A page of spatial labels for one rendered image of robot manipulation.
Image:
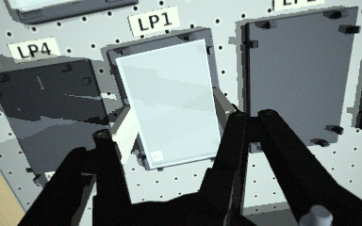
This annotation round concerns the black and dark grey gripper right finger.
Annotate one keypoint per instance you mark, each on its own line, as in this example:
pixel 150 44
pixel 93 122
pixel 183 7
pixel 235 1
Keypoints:
pixel 313 195

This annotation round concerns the black l-shaped corner locator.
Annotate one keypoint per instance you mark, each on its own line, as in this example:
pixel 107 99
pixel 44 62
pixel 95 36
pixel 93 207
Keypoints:
pixel 70 10

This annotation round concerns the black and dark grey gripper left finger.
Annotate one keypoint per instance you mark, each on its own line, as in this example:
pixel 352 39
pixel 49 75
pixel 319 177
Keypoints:
pixel 63 200

